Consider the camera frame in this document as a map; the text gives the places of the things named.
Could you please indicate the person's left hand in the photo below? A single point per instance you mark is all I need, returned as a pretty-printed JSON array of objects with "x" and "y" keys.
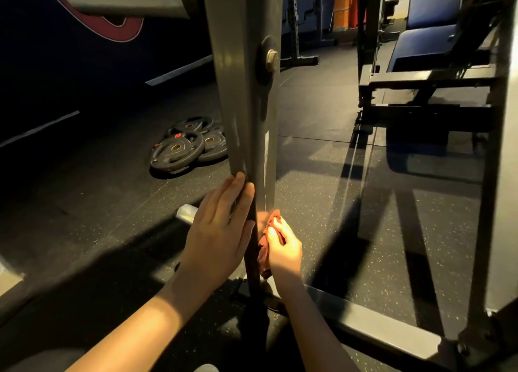
[{"x": 216, "y": 242}]

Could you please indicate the person's right hand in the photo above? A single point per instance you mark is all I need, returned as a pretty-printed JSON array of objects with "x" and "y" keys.
[{"x": 286, "y": 258}]

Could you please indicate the person's right fingers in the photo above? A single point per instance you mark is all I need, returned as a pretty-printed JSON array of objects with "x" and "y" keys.
[{"x": 277, "y": 232}]

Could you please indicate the person's left thumb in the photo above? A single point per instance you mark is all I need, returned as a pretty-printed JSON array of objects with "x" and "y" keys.
[{"x": 247, "y": 238}]

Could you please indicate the person's left middle finger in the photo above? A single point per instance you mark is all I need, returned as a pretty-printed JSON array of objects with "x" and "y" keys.
[{"x": 228, "y": 197}]

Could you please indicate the red cleaning cloth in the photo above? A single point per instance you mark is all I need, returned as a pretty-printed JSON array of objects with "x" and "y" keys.
[{"x": 264, "y": 248}]

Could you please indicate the grey metal rack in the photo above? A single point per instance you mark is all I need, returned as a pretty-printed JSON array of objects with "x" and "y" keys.
[{"x": 243, "y": 80}]

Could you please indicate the person's left forearm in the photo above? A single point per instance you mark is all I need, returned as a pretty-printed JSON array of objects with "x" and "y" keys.
[{"x": 153, "y": 327}]

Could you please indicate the person's right forearm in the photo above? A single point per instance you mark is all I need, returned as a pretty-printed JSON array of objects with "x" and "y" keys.
[{"x": 313, "y": 335}]

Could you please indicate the white spray bottle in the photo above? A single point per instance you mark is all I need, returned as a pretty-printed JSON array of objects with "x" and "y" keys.
[{"x": 187, "y": 214}]

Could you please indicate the large black weight plate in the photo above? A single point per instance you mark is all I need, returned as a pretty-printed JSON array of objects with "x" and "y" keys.
[{"x": 177, "y": 150}]

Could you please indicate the grey metal rack base bar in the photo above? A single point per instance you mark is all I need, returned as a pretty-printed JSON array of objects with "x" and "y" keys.
[{"x": 376, "y": 327}]

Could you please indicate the brass bolt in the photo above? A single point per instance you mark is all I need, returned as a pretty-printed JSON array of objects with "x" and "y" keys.
[{"x": 272, "y": 60}]

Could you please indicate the black squat rack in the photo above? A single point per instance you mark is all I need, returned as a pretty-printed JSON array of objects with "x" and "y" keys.
[{"x": 297, "y": 23}]

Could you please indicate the orange pillar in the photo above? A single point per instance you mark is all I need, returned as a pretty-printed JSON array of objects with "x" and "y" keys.
[{"x": 342, "y": 3}]

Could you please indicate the blue padded bench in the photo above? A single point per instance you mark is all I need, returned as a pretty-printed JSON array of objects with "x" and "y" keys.
[{"x": 425, "y": 40}]

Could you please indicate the black machine frame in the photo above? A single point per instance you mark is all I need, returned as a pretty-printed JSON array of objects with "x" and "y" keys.
[{"x": 425, "y": 78}]

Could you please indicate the grey metal rack side post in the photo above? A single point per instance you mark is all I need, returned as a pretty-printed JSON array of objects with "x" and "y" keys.
[{"x": 502, "y": 181}]

